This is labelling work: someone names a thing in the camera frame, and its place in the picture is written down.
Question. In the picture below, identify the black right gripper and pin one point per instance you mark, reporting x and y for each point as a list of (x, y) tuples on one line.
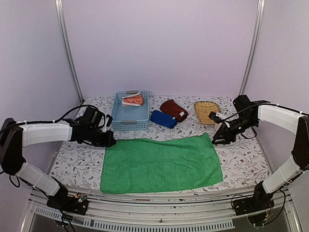
[(226, 134)]

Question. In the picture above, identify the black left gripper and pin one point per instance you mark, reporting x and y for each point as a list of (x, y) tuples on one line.
[(108, 143)]

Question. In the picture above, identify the green towel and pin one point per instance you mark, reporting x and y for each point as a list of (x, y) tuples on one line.
[(146, 166)]

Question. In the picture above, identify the orange bunny pattern towel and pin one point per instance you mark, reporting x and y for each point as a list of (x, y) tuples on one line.
[(135, 100)]

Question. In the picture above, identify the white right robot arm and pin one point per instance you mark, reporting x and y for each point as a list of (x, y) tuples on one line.
[(286, 144)]

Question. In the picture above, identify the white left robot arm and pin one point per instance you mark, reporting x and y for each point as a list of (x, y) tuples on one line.
[(26, 146)]

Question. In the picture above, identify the white bowl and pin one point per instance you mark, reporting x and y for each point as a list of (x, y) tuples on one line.
[(217, 126)]

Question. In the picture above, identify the yellow woven bamboo tray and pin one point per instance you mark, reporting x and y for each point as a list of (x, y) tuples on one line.
[(203, 109)]

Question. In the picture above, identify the light blue plastic basket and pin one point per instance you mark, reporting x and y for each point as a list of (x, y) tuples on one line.
[(130, 117)]

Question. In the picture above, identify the blue rolled towel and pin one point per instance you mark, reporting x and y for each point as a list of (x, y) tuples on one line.
[(163, 119)]

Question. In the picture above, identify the brown rolled towel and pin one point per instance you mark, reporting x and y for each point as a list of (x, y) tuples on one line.
[(171, 108)]

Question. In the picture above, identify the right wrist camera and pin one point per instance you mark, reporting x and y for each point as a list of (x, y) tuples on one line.
[(217, 117)]

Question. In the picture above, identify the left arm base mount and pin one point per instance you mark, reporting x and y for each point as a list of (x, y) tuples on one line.
[(62, 201)]

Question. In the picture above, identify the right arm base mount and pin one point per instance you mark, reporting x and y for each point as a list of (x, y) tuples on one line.
[(253, 204)]

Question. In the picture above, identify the aluminium front rail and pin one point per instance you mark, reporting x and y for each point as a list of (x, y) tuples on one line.
[(193, 211)]

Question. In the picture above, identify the right aluminium frame post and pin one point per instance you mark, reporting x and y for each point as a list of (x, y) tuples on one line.
[(254, 43)]

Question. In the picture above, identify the aluminium frame post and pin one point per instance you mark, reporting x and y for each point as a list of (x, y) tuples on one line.
[(66, 44), (254, 43)]

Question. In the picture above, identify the left aluminium frame post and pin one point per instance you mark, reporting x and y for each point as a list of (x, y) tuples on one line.
[(66, 44)]

